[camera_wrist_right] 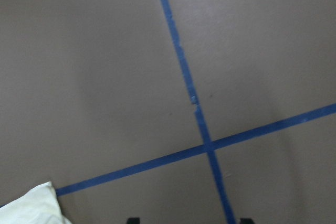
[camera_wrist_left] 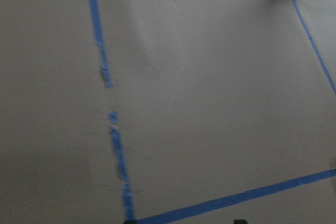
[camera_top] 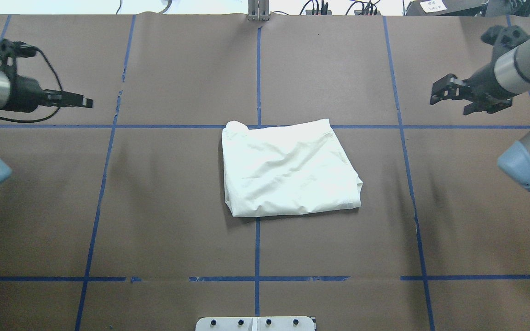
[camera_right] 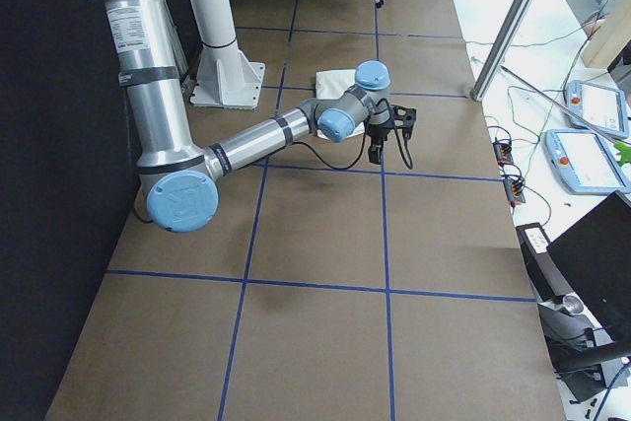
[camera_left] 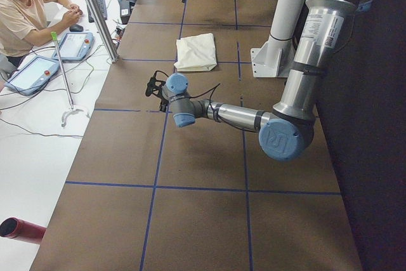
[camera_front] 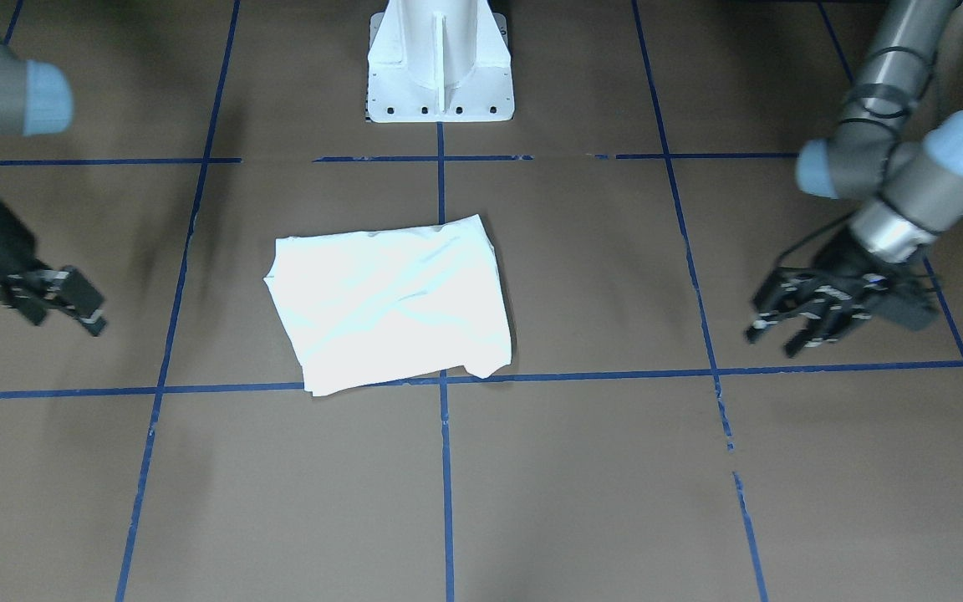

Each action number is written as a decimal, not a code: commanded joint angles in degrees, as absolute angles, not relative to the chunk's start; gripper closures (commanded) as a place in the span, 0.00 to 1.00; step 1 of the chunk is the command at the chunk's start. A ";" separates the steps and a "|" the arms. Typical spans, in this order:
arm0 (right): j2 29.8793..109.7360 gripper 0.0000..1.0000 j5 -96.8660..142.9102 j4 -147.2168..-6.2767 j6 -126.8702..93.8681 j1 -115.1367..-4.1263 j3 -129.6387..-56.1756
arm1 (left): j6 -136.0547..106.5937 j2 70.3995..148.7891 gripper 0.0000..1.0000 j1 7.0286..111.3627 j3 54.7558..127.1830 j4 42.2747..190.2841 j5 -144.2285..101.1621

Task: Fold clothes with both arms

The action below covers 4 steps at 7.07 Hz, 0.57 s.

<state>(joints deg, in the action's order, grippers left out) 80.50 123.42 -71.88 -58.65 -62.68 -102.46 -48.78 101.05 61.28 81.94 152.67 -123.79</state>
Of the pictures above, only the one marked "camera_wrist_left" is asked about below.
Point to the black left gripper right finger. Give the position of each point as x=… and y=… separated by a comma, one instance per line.
x=239, y=221

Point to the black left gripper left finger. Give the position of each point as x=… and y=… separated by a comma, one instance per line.
x=130, y=222

